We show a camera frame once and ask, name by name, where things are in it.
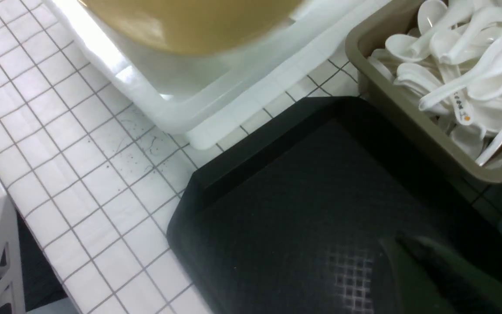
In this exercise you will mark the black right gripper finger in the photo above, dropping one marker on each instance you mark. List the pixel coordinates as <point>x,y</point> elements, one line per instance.
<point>417,275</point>

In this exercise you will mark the yellow noodle bowl in tub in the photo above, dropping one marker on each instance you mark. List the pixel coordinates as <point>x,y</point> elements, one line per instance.
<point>192,27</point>

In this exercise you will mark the black serving tray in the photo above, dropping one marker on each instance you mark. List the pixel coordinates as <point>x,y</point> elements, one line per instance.
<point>288,221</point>

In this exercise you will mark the olive brown spoon bin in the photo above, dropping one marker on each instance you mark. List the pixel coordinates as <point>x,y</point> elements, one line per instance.
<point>391,17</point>

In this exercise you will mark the white spoon centre of pile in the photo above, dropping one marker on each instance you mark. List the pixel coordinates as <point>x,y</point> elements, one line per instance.
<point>489,65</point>

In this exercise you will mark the large translucent white plastic tub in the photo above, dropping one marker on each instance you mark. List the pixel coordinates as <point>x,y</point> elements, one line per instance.
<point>205,97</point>

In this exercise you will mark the white spoon with printed handle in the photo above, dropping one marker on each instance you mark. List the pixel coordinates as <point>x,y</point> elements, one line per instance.
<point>463,109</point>

